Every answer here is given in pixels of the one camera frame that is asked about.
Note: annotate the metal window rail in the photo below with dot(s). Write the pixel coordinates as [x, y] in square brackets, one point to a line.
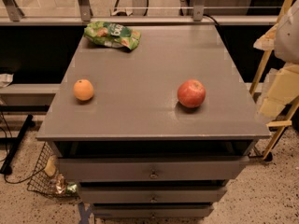
[80, 12]

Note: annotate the red apple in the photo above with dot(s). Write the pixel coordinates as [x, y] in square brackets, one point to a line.
[191, 93]

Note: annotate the orange fruit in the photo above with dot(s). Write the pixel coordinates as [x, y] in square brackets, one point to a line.
[83, 90]

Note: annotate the green chip bag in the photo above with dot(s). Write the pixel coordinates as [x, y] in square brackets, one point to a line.
[112, 35]

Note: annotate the yellow sponge in basket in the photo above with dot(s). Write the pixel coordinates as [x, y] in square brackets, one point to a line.
[50, 168]

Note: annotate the top grey drawer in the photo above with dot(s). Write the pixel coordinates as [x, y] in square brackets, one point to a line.
[152, 169]

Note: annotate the black stand leg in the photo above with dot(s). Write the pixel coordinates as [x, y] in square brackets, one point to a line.
[14, 145]

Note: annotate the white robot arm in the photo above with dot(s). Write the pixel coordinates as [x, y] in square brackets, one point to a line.
[286, 46]

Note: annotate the wire basket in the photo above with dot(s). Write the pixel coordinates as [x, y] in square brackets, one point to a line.
[39, 181]

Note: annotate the grey drawer cabinet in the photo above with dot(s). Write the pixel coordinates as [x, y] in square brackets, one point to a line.
[135, 112]

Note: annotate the middle grey drawer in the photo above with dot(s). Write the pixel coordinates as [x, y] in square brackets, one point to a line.
[191, 194]

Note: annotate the bottom grey drawer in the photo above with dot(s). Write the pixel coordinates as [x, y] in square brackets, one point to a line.
[151, 211]

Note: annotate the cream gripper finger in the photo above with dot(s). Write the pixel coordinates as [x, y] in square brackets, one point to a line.
[279, 89]
[266, 41]

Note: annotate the shiny snack wrapper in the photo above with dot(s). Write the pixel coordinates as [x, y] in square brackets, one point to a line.
[59, 186]

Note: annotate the grey drawer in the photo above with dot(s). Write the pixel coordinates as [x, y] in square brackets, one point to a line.
[191, 194]
[151, 211]
[152, 169]

